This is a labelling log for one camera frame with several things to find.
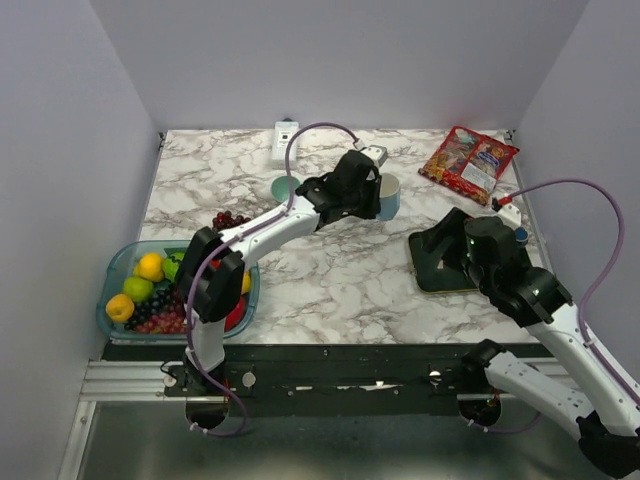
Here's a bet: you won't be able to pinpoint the dark green tray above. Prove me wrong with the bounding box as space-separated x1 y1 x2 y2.
408 230 476 294

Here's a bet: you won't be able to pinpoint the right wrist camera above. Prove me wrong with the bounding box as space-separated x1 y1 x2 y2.
491 196 522 230

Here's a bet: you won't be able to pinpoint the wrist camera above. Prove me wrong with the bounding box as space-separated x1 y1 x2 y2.
491 196 522 230
361 145 388 169

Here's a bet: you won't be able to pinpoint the loose red grape bunch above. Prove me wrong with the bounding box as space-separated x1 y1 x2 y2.
212 210 251 231

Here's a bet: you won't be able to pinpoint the light blue mug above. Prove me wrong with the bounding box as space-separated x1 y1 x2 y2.
376 173 400 221

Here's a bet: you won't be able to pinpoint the dark blue mug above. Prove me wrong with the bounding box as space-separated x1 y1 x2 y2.
514 227 529 247

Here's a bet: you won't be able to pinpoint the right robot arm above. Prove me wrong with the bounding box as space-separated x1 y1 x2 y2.
420 208 639 479

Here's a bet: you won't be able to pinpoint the red dragon fruit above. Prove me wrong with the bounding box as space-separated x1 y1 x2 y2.
224 296 246 332

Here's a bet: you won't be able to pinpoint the green fruit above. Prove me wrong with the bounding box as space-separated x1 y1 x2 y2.
122 276 154 303

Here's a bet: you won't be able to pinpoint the clear blue fruit bin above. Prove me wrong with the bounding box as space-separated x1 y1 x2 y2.
96 240 261 345

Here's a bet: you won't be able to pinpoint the small orange fruit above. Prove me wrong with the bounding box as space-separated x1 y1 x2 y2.
105 293 135 323

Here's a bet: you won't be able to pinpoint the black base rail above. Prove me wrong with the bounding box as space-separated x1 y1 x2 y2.
162 344 493 418

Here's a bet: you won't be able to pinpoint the yellow lemon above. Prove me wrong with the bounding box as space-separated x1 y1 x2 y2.
241 271 252 295

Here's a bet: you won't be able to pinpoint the teal green mug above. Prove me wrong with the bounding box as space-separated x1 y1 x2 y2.
270 176 301 204

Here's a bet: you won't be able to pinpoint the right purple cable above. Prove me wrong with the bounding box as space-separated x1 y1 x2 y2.
499 178 640 406

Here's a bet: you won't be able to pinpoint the small watermelon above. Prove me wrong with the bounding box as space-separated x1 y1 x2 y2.
162 251 185 283

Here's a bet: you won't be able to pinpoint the grapes in bin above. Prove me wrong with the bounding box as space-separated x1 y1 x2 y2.
124 287 186 335

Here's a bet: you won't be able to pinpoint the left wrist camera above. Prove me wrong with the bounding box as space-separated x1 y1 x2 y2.
361 145 388 169

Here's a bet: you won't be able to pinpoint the red snack packet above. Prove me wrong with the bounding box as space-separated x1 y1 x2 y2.
418 126 519 207

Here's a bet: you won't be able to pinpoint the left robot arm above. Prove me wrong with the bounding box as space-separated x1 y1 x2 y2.
175 145 387 395

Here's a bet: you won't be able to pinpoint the white rectangular device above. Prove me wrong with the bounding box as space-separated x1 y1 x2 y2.
269 120 299 170

